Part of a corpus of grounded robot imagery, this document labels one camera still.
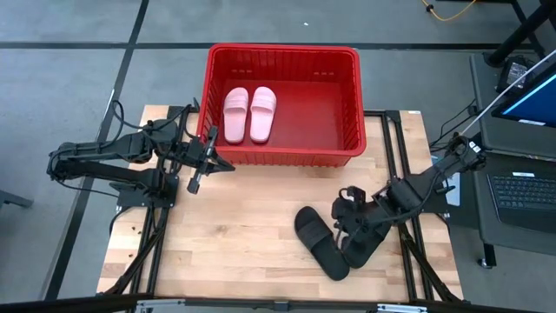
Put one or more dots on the pink slide sandal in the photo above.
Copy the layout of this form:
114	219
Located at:
262	113
236	115

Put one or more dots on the dark grey stand foot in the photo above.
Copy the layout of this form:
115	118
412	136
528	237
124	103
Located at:
13	199

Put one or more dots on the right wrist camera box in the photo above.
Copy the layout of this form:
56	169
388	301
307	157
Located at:
355	194

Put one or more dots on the grey laptop desk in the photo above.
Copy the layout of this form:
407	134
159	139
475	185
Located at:
486	226

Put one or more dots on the black stand pole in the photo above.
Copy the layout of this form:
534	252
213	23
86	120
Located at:
521	32

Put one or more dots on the laptop computer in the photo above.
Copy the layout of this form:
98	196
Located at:
491	135

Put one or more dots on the black crossbar with silver brackets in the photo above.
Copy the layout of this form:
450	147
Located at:
304	304

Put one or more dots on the computer monitor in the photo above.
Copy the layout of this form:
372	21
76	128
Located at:
538	104

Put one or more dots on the black aluminium rail frame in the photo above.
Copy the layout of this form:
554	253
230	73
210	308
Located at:
393	116
153	265

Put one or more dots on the dark laptop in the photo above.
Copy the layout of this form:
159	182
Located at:
521	191

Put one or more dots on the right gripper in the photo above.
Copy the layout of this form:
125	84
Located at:
354	215

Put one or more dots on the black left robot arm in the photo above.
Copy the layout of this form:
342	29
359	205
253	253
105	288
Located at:
100	150

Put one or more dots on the black power adapter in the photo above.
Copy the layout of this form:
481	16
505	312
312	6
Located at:
514	71

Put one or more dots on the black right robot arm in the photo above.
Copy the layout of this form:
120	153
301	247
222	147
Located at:
434	178

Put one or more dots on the black slide sandal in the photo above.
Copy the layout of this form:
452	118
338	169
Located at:
321	243
365	252

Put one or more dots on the red plastic bin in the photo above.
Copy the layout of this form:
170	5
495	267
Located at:
313	117

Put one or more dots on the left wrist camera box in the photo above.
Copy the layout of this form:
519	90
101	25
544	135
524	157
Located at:
196	144

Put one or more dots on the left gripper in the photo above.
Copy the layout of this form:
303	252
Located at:
202	163

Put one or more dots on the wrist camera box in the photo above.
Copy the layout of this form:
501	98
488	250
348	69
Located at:
355	194
196	144

